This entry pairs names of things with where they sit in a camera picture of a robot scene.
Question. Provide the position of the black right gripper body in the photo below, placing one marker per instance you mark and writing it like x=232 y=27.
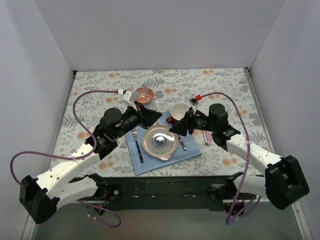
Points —
x=189 y=122

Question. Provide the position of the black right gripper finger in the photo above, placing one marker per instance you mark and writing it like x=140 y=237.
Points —
x=186 y=121
x=181 y=130

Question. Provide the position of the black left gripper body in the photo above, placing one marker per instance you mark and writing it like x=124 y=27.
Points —
x=142 y=116

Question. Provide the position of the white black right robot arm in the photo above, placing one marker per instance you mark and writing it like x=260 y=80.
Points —
x=257 y=155

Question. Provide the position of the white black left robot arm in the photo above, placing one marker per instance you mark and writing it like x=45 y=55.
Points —
x=65 y=170

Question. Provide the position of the silver fork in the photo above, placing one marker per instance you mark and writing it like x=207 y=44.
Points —
x=135 y=137

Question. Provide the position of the red white cup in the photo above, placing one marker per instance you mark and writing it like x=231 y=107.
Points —
x=177 y=112

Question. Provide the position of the silver patterned knife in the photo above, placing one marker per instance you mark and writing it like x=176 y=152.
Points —
x=181 y=142

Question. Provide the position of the blue checked placemat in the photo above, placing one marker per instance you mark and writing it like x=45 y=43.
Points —
x=151 y=163

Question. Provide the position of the red patterned bowl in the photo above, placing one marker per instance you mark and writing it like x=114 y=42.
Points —
x=145 y=95

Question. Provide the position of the floral patterned tablecloth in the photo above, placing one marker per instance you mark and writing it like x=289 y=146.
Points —
x=169 y=87

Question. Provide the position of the cream grey plate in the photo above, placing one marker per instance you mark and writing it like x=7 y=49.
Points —
x=158 y=142

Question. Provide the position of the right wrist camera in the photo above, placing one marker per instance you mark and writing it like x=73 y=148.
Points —
x=195 y=101

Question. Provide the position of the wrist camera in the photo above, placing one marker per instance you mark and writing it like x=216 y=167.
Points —
x=129 y=97
x=195 y=101

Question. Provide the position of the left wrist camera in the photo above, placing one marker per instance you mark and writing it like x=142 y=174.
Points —
x=129 y=97

